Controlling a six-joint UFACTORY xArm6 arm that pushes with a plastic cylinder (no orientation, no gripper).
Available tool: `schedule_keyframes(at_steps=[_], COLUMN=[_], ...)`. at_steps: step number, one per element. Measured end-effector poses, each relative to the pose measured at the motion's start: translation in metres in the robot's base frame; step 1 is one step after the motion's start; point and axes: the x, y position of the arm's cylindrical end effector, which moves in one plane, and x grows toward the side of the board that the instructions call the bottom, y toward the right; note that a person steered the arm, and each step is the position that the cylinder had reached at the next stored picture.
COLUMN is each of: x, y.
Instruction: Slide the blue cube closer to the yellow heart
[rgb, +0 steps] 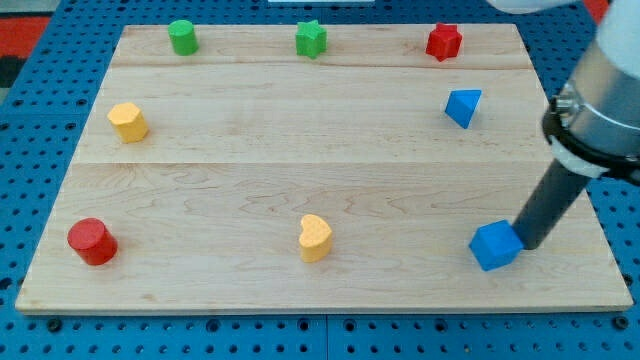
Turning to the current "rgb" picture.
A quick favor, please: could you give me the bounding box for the green wooden cylinder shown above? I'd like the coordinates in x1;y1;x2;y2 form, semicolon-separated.
167;19;199;56

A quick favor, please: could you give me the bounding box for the yellow wooden hexagon block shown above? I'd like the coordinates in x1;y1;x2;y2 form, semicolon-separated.
107;102;149;143

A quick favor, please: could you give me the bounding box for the light wooden board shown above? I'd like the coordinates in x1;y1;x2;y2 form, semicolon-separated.
16;24;633;315

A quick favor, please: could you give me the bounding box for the blue wooden triangular prism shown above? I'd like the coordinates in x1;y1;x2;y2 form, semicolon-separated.
444;89;482;129

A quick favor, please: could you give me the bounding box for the red wooden star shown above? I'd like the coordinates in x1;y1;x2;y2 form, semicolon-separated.
425;22;463;62

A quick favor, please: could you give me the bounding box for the green wooden star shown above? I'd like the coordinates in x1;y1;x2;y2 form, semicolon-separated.
295;20;327;59

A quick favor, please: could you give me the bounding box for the blue wooden cube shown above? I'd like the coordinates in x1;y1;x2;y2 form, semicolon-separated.
469;220;523;271

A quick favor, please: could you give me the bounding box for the red wooden cylinder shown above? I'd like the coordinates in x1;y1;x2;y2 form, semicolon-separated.
67;218;118;266

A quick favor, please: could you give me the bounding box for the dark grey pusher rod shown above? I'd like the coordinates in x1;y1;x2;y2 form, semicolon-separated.
512;160;590;250

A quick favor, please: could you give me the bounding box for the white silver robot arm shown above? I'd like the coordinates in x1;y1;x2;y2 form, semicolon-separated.
542;0;639;184

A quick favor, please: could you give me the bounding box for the yellow wooden heart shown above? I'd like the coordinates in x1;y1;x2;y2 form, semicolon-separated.
299;214;333;263

